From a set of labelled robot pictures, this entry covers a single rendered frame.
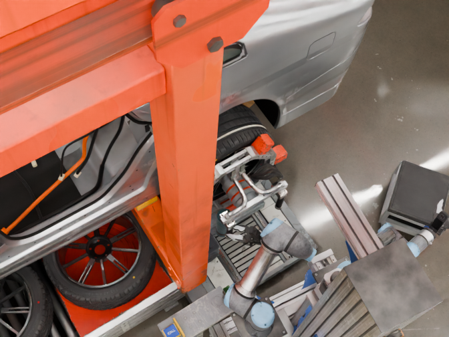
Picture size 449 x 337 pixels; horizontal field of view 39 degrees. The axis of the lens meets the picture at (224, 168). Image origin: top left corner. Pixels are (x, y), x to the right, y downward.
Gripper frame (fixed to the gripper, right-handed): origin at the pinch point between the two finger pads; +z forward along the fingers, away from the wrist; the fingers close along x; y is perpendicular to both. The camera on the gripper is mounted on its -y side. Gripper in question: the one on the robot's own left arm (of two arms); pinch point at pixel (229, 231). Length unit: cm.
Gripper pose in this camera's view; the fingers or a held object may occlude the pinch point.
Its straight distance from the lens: 346.3
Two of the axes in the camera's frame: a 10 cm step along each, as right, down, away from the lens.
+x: 2.1, -8.8, 4.3
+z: -9.8, -2.1, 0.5
